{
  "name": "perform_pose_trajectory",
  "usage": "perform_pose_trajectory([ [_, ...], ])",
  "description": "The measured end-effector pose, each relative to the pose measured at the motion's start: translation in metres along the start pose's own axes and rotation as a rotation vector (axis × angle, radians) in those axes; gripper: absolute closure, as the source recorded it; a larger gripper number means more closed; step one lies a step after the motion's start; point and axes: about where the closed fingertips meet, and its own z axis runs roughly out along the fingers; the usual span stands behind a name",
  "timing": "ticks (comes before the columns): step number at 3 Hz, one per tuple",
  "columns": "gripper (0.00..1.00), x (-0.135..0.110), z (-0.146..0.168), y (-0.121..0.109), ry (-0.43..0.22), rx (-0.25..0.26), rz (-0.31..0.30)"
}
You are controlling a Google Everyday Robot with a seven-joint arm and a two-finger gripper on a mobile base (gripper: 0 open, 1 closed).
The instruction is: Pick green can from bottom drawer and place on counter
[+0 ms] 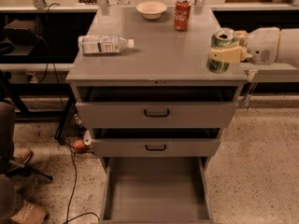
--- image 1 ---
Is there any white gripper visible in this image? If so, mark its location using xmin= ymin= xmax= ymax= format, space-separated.
xmin=208 ymin=27 xmax=280 ymax=65

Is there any green soda can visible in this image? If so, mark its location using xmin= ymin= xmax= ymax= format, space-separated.
xmin=206 ymin=27 xmax=239 ymax=74

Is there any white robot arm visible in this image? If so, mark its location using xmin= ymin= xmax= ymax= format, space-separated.
xmin=208 ymin=27 xmax=299 ymax=67

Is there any red Coca-Cola can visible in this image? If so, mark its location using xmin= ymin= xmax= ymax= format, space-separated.
xmin=174 ymin=0 xmax=191 ymax=31

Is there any grey top drawer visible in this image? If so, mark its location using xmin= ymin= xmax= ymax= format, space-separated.
xmin=77 ymin=86 xmax=236 ymax=129

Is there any grey drawer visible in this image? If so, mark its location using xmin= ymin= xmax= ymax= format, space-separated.
xmin=77 ymin=86 xmax=236 ymax=129
xmin=92 ymin=128 xmax=221 ymax=157
xmin=99 ymin=157 xmax=213 ymax=224

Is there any grey drawer cabinet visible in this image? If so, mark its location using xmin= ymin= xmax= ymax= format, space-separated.
xmin=65 ymin=5 xmax=249 ymax=224

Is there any grey middle drawer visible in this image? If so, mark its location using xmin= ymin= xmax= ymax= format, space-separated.
xmin=92 ymin=128 xmax=221 ymax=157

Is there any grey bottom drawer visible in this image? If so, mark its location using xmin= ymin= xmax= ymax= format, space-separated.
xmin=99 ymin=157 xmax=213 ymax=224

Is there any white ceramic bowl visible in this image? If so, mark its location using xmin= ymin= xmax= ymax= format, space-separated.
xmin=136 ymin=1 xmax=167 ymax=20

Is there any clear plastic water bottle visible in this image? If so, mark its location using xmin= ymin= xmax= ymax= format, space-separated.
xmin=78 ymin=35 xmax=135 ymax=55

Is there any orange ball on floor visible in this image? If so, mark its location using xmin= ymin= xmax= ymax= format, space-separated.
xmin=72 ymin=139 xmax=86 ymax=152

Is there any tan shoe further back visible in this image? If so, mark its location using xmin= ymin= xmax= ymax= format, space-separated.
xmin=13 ymin=148 xmax=33 ymax=164

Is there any tan shoe near front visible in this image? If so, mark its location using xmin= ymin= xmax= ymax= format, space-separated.
xmin=11 ymin=201 xmax=49 ymax=224

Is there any person's trouser leg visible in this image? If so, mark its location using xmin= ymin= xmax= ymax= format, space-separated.
xmin=0 ymin=101 xmax=22 ymax=221

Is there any black floor cable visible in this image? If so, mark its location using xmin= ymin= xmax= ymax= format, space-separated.
xmin=64 ymin=140 xmax=101 ymax=224

